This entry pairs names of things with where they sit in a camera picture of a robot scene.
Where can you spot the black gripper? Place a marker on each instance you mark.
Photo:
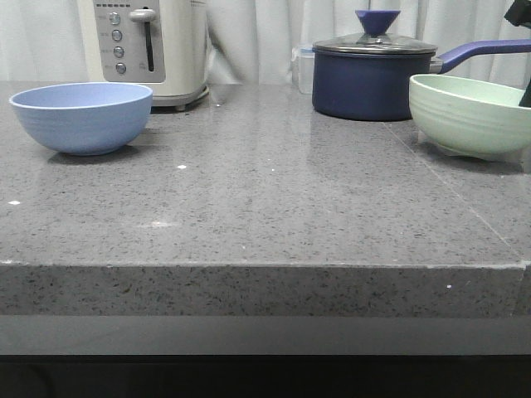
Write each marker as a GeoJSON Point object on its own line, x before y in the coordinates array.
{"type": "Point", "coordinates": [519, 14]}

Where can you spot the green bowl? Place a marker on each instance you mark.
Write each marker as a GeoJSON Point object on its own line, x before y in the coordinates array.
{"type": "Point", "coordinates": [469, 117]}

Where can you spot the blue bowl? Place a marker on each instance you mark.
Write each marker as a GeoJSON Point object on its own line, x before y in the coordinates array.
{"type": "Point", "coordinates": [84, 118]}

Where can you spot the glass pot lid blue knob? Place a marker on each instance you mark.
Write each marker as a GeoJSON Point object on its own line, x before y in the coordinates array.
{"type": "Point", "coordinates": [375, 40]}

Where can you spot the dark blue saucepan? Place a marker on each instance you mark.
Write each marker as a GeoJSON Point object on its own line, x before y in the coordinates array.
{"type": "Point", "coordinates": [375, 86]}

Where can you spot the clear plastic container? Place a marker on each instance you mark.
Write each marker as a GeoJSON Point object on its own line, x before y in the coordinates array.
{"type": "Point", "coordinates": [302, 60]}

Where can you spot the white curtain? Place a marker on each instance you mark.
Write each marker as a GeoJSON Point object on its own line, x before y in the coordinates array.
{"type": "Point", "coordinates": [251, 41]}

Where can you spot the cream white toaster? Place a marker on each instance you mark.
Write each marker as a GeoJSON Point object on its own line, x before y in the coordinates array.
{"type": "Point", "coordinates": [157, 43]}

